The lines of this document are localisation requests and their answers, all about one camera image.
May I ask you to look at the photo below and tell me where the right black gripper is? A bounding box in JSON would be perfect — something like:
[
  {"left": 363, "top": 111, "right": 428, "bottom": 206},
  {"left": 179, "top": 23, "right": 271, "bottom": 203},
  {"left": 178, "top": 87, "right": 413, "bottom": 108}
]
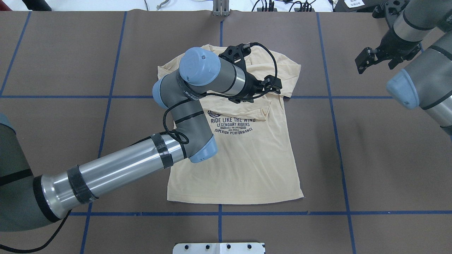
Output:
[{"left": 355, "top": 0, "right": 422, "bottom": 74}]

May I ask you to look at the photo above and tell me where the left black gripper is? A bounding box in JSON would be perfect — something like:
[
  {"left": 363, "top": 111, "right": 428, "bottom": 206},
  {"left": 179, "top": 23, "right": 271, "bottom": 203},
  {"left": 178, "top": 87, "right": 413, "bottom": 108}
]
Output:
[{"left": 219, "top": 43, "right": 282, "bottom": 103}]

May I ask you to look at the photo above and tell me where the cream long-sleeve printed shirt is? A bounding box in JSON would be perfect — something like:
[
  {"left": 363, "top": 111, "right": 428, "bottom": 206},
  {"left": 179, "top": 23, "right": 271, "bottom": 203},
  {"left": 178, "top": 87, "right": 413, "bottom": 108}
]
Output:
[{"left": 157, "top": 45, "right": 304, "bottom": 205}]

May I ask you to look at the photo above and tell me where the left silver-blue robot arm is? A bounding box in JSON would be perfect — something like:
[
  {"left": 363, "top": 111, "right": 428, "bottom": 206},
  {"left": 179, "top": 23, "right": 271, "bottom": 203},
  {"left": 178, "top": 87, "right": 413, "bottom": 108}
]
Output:
[{"left": 0, "top": 42, "right": 281, "bottom": 232}]

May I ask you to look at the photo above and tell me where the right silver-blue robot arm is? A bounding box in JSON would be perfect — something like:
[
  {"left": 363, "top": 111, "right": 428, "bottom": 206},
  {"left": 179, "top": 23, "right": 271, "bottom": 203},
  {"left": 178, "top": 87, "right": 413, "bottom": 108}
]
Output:
[{"left": 355, "top": 0, "right": 452, "bottom": 135}]

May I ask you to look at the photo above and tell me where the black box with label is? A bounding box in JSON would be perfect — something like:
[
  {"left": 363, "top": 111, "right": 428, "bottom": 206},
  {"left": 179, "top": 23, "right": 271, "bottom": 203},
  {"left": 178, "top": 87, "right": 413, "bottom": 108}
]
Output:
[{"left": 333, "top": 0, "right": 388, "bottom": 13}]

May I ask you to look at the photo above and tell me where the aluminium frame post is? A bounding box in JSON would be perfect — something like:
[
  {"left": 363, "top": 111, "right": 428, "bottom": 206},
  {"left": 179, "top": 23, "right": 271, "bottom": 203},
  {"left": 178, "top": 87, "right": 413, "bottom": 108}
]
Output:
[{"left": 213, "top": 0, "right": 230, "bottom": 17}]

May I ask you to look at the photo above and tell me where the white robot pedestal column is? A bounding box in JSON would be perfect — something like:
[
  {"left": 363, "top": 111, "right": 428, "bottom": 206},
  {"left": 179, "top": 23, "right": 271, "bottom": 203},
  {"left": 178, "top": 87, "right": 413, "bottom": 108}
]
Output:
[{"left": 172, "top": 242, "right": 266, "bottom": 254}]

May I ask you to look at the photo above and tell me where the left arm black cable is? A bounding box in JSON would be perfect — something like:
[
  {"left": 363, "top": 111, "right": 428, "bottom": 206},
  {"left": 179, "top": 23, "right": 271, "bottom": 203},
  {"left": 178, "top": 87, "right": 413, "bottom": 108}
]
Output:
[{"left": 0, "top": 42, "right": 279, "bottom": 254}]

